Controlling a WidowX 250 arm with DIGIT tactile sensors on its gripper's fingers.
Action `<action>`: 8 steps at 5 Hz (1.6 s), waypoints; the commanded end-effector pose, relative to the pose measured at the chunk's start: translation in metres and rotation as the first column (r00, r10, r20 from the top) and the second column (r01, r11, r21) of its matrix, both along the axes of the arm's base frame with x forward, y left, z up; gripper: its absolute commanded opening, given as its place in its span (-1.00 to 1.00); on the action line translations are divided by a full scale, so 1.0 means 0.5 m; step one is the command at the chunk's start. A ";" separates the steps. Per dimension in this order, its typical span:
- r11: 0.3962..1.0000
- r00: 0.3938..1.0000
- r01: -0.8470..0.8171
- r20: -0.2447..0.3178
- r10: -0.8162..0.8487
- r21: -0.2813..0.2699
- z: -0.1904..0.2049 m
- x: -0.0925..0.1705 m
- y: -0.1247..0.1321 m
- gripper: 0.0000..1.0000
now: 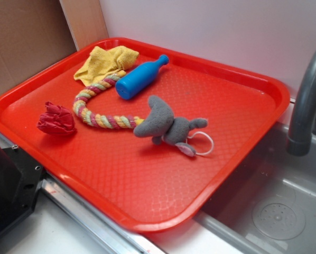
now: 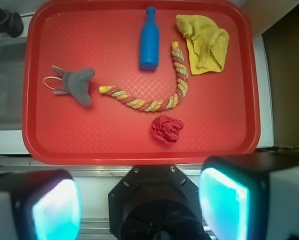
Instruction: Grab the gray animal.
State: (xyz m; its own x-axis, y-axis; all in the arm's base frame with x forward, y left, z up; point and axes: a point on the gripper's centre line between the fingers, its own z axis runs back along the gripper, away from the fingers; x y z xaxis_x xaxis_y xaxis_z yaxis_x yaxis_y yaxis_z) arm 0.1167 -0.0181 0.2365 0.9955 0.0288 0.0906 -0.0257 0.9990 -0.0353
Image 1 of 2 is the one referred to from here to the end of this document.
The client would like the red plastic tray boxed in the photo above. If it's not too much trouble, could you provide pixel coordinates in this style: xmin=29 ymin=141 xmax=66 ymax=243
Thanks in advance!
xmin=0 ymin=38 xmax=290 ymax=232

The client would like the gray plastic sink basin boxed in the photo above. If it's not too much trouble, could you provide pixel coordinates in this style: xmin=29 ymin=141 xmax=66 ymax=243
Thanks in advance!
xmin=195 ymin=123 xmax=316 ymax=253

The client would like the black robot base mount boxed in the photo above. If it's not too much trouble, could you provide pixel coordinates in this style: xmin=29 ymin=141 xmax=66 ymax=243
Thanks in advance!
xmin=0 ymin=147 xmax=44 ymax=237

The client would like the yellow cloth rag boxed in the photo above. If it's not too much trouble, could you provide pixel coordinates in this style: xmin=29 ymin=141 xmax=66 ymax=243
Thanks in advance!
xmin=73 ymin=46 xmax=140 ymax=86

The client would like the multicolor braided rope toy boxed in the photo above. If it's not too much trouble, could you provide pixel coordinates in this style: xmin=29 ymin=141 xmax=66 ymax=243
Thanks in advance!
xmin=72 ymin=70 xmax=144 ymax=130

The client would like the crumpled red paper ball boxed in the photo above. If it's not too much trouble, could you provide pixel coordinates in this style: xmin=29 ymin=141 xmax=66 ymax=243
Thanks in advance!
xmin=36 ymin=102 xmax=77 ymax=136

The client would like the brown cardboard panel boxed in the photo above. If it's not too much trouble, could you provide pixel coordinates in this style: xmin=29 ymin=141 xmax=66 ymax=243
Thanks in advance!
xmin=0 ymin=1 xmax=76 ymax=95

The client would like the gray sink faucet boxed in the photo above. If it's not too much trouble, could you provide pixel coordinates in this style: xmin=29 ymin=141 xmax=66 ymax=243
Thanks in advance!
xmin=286 ymin=51 xmax=316 ymax=156

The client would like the gray plush elephant toy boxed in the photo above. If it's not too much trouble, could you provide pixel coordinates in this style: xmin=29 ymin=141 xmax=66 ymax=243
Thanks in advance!
xmin=134 ymin=95 xmax=215 ymax=157

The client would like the blue plastic toy bottle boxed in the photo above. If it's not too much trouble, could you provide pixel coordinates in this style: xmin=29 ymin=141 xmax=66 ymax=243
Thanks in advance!
xmin=115 ymin=55 xmax=169 ymax=100

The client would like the light wooden board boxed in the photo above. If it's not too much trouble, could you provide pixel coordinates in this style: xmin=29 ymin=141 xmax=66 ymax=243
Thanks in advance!
xmin=60 ymin=0 xmax=109 ymax=50

